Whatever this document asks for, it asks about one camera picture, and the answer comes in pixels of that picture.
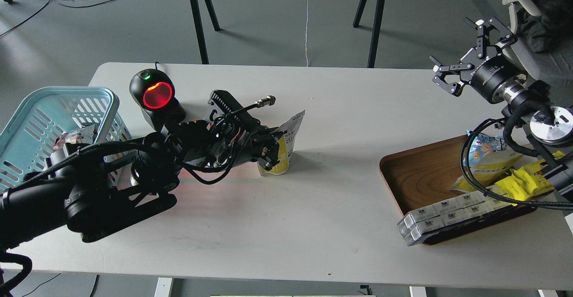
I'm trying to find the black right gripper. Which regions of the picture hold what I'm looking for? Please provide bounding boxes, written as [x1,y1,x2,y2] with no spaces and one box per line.
[428,17,526,104]

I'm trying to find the yellow cartoon snack bag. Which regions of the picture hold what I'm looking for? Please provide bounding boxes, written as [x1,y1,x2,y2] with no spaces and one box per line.
[495,159,555,201]

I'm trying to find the blue snack bag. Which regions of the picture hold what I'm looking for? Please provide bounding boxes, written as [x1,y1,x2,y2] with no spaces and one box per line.
[463,133,508,167]

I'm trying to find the long white snack box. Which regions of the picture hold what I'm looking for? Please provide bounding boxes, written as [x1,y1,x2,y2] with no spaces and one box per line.
[397,191,514,246]

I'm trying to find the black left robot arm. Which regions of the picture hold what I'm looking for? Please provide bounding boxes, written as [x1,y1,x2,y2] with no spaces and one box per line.
[1,90,281,297]

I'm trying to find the black barcode scanner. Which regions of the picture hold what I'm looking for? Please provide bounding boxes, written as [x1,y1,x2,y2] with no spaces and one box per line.
[129,68,186,132]

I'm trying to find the black background table legs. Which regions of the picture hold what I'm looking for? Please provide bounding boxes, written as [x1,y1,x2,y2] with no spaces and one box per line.
[189,0,385,68]

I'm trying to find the yellow white snack pouch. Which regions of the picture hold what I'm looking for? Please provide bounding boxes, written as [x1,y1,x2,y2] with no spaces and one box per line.
[449,149,524,193]
[257,111,305,176]

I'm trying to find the snack packs in basket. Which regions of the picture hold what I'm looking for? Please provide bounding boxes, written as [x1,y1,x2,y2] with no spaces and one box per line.
[52,123,99,153]

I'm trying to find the light blue plastic basket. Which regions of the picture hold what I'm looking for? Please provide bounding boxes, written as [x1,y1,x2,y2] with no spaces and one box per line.
[0,86,132,191]

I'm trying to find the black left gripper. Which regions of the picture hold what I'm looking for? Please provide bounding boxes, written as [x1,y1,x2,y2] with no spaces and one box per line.
[179,90,282,172]

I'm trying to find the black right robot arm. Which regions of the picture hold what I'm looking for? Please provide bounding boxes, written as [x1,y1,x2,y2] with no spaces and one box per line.
[430,17,572,211]

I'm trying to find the brown wooden tray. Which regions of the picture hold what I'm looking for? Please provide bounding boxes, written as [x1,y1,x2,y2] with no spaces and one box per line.
[379,135,534,239]

